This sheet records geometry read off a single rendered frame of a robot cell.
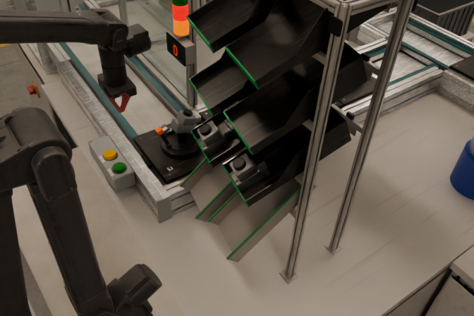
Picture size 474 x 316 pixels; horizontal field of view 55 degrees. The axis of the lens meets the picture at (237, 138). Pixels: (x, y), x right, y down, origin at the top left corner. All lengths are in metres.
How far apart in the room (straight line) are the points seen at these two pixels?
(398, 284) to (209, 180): 0.60
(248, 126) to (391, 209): 0.74
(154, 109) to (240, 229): 0.72
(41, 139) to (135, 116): 1.18
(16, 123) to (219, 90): 0.56
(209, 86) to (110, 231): 0.59
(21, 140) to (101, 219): 0.92
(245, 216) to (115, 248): 0.41
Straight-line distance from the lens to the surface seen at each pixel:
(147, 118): 1.72
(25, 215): 1.56
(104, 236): 1.43
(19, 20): 0.96
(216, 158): 1.11
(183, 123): 1.43
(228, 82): 1.07
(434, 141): 1.89
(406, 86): 1.97
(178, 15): 1.48
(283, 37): 0.90
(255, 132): 0.95
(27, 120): 0.60
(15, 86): 3.76
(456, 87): 2.13
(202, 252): 1.36
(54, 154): 0.56
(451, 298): 1.61
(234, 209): 1.23
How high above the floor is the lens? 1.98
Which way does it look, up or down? 41 degrees down
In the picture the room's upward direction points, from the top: 3 degrees clockwise
